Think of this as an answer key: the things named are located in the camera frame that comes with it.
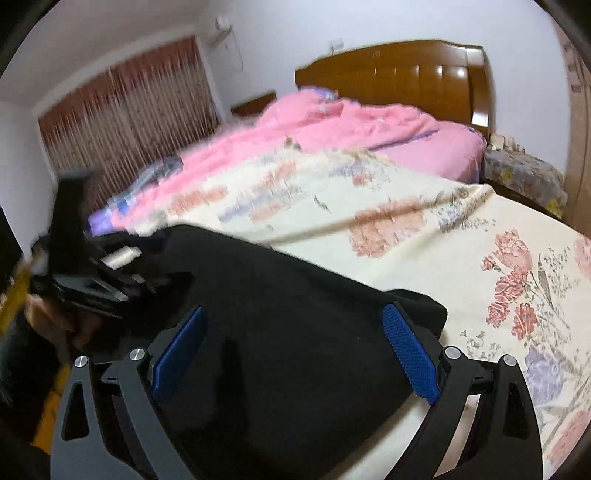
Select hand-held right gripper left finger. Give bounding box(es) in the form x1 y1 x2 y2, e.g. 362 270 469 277
48 305 207 480

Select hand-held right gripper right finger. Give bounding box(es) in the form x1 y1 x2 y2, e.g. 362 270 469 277
382 302 544 480

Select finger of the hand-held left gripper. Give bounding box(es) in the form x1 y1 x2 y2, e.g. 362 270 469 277
30 272 195 320

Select black pants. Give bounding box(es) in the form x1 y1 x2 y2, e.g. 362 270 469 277
88 225 448 480

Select person's left hand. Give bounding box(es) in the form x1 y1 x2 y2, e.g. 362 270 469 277
23 295 105 356

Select purple printed pillow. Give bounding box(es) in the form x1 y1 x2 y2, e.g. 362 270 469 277
88 156 185 234

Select yellow cloth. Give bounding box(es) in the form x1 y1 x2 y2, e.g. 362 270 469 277
0 263 72 457

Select floral bed sheet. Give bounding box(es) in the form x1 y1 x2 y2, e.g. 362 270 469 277
134 148 591 480

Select patterned brown curtain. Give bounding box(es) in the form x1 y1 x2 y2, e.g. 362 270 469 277
37 34 222 213

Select pink fitted sheet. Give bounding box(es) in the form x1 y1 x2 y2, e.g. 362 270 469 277
369 120 488 183

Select nightstand with floral cover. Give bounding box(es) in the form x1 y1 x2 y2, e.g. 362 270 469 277
482 134 568 220

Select small wooden nightstand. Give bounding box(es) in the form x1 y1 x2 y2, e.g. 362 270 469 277
231 91 278 120

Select pink blanket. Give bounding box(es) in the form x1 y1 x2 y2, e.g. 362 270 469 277
111 88 439 232

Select wooden headboard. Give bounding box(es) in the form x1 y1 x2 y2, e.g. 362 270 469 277
294 39 492 139

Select white wall fixture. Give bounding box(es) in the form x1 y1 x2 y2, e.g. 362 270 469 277
205 16 234 44

